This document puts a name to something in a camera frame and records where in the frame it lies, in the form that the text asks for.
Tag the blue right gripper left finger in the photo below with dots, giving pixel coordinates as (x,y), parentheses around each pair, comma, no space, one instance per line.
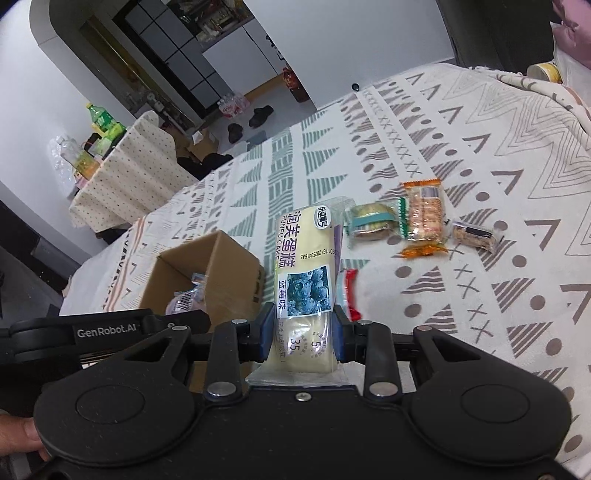
(266,319)

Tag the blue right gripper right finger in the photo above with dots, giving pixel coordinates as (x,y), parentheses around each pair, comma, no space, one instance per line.
(342,335)

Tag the blueberry honey cake packet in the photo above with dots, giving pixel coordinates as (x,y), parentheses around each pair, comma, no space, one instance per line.
(307,244)

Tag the white cake clear wrapper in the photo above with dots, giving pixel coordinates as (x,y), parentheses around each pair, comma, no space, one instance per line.
(199,281)

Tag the person hand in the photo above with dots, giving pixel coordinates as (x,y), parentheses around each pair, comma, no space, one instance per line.
(19,435)

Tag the red white snack packet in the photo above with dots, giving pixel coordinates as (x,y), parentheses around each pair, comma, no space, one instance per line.
(345,293)

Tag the cardboard box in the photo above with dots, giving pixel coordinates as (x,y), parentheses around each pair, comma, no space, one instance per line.
(234,279)

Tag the purple snack packet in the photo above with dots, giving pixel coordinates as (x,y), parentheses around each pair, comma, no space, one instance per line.
(190,300)

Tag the green striped sandwich biscuit packet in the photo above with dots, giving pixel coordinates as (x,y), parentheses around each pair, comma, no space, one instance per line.
(371,221)

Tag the orange cracker packet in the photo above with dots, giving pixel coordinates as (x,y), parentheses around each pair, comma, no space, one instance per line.
(421,215)

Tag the brown bar clear wrapper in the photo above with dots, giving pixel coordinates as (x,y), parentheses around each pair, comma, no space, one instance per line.
(476,236)

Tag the patterned bed blanket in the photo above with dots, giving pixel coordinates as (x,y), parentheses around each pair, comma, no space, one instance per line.
(464,195)

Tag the black slipper left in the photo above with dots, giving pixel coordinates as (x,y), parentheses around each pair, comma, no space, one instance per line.
(235,133)

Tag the black slipper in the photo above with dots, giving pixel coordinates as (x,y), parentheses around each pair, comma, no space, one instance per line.
(260,116)
(235,133)

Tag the yellow liquid clear bottle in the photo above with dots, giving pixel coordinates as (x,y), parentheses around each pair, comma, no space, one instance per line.
(82,162)

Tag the dotted tablecloth round table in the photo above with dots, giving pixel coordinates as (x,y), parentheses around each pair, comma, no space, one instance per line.
(138,176)

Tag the black slipper right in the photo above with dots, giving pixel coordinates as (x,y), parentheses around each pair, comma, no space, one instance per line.
(260,116)

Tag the pack of water bottles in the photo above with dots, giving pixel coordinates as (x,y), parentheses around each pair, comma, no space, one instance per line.
(232,104)

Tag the green soda bottle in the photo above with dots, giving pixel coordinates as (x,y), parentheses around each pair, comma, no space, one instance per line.
(104,123)

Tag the white kitchen cabinet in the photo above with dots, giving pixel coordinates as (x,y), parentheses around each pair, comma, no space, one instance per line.
(245,58)

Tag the black glass grid door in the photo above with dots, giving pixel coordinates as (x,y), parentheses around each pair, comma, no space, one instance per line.
(175,53)

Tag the yellow tape roll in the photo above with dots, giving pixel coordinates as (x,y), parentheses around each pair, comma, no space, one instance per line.
(546,71)

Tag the pink pillow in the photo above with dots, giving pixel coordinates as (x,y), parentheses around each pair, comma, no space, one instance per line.
(572,45)

